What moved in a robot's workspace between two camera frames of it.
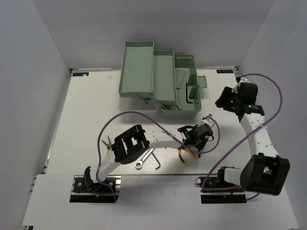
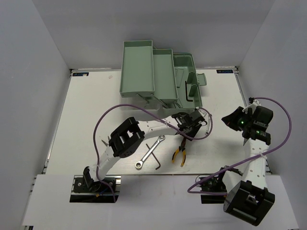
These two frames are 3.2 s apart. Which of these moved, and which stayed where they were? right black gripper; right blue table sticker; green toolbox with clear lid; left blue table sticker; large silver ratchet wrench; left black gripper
Moved: left black gripper; right black gripper
Stayed: left blue table sticker; green toolbox with clear lid; right blue table sticker; large silver ratchet wrench
